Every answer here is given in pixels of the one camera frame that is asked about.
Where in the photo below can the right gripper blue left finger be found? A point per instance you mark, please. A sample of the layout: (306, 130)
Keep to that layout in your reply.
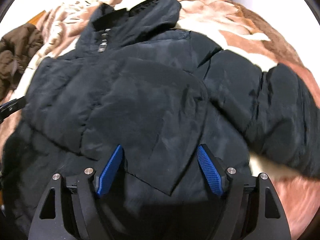
(106, 171)

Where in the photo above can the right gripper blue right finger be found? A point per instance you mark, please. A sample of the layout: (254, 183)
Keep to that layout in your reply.
(212, 170)

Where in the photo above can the black hooded puffer jacket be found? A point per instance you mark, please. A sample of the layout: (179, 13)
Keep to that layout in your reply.
(150, 99)

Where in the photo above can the brown puffer jacket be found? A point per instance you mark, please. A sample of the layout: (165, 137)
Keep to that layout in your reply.
(17, 49)

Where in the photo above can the wooden headboard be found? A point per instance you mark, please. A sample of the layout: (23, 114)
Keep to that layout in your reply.
(36, 18)

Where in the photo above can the brown cream plush blanket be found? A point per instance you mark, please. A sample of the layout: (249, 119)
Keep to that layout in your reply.
(250, 25)

